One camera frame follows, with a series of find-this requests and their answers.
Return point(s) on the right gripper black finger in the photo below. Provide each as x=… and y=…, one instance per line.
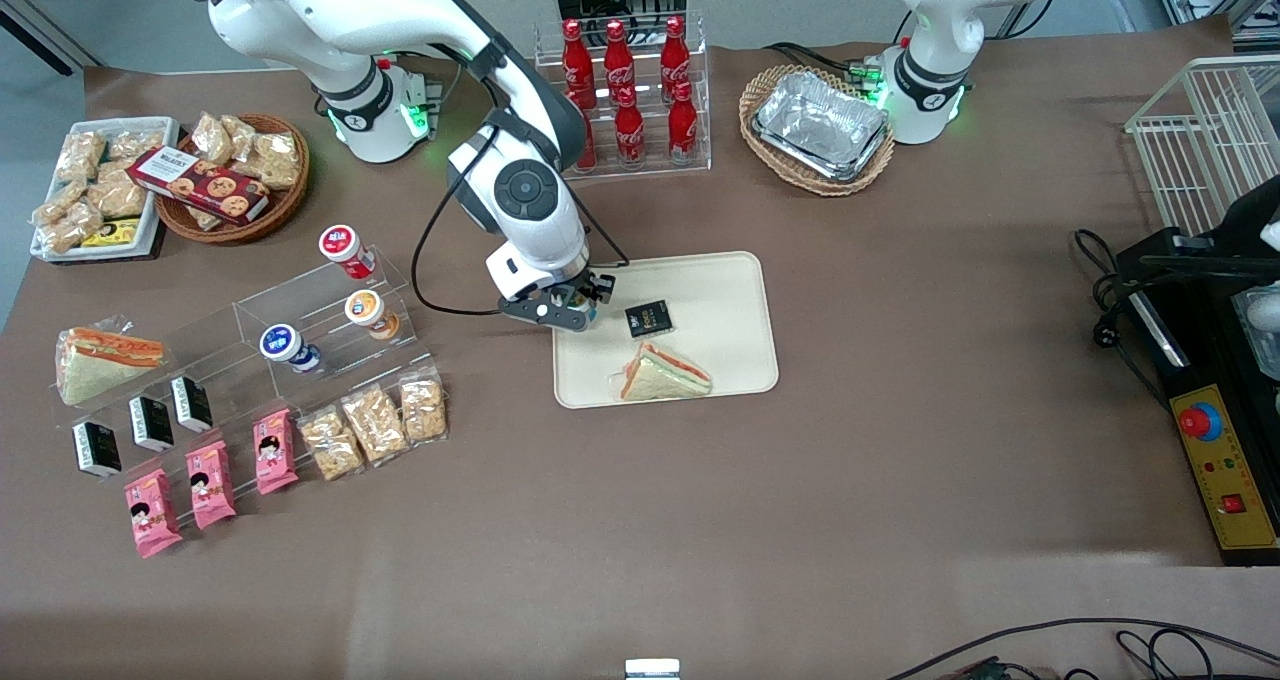
x=530, y=312
x=603, y=286

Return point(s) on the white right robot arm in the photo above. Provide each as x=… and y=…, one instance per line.
x=330, y=10

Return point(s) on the cream plastic tray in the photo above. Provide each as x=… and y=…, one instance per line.
x=720, y=300

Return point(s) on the orange gum bottle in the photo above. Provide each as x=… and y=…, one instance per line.
x=368, y=310

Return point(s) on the red gum bottle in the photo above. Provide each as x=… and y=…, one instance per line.
x=345, y=248

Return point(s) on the blue gum bottle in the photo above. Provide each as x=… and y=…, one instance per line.
x=285, y=345

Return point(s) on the aluminium foil tray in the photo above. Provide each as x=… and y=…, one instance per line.
x=820, y=125

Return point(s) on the white rectangular plastic tray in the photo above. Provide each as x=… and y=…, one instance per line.
x=160, y=135

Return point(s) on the black Face tissue pack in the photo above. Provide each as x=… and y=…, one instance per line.
x=152, y=422
x=648, y=318
x=97, y=448
x=190, y=403

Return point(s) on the wrapped triangle sandwich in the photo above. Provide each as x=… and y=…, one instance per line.
x=665, y=375
x=100, y=365

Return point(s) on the clear acrylic bottle rack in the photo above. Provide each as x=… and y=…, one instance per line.
x=650, y=170

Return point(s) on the red cola bottle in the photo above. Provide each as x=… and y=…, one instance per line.
x=586, y=148
x=675, y=48
x=683, y=120
x=572, y=55
x=617, y=55
x=628, y=130

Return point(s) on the clear-wrapped rice cracker pack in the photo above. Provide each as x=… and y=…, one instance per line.
x=80, y=155
x=52, y=205
x=212, y=138
x=205, y=219
x=115, y=198
x=278, y=162
x=68, y=235
x=423, y=407
x=245, y=132
x=330, y=443
x=135, y=143
x=375, y=425

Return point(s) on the clear acrylic stepped rack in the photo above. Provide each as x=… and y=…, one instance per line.
x=215, y=355
x=320, y=300

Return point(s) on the light open-weave wicker basket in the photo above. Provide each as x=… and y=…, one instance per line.
x=800, y=182

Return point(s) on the brown round wicker basket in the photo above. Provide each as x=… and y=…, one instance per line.
x=280, y=210

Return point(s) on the pink cartoon snack pack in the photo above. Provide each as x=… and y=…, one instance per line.
x=275, y=450
x=152, y=512
x=210, y=483

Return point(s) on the red cookie box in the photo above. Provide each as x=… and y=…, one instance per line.
x=200, y=185

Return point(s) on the yellow snack pack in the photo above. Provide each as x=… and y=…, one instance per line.
x=112, y=233

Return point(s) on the dark metal beam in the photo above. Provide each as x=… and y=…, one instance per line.
x=35, y=25

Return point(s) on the black sealing machine yellow panel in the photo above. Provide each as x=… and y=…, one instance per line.
x=1225, y=470

